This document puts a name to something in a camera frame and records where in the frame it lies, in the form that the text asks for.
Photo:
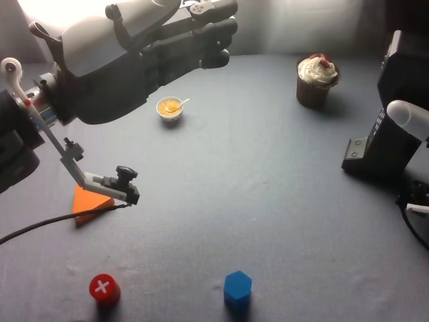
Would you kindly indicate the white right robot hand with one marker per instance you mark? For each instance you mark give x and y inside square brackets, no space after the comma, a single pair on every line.
[412,117]

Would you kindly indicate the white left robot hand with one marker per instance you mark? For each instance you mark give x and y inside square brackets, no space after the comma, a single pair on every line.
[100,43]

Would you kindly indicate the small bowl of yellow soup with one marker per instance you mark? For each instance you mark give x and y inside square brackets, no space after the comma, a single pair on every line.
[171,110]

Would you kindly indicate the toy cupcake with white frosting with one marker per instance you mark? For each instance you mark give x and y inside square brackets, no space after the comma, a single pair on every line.
[315,84]

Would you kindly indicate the orange wedge block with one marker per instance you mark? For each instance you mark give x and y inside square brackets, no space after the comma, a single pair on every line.
[88,204]

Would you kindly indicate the grey table cloth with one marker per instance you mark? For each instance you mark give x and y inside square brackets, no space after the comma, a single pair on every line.
[251,201]

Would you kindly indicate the blue hexagonal block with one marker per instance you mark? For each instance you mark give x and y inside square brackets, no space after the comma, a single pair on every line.
[237,288]

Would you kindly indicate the red cylinder block white cross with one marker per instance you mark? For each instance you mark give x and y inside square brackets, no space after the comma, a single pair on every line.
[104,289]

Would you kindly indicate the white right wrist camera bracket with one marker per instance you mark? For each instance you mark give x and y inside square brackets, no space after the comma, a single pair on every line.
[417,208]

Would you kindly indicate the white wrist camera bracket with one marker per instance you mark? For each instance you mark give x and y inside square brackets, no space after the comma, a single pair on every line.
[50,134]
[417,208]

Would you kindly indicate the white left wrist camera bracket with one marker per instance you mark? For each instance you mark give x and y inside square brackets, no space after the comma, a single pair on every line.
[50,134]

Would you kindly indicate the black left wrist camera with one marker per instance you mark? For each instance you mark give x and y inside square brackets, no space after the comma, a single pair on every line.
[125,184]

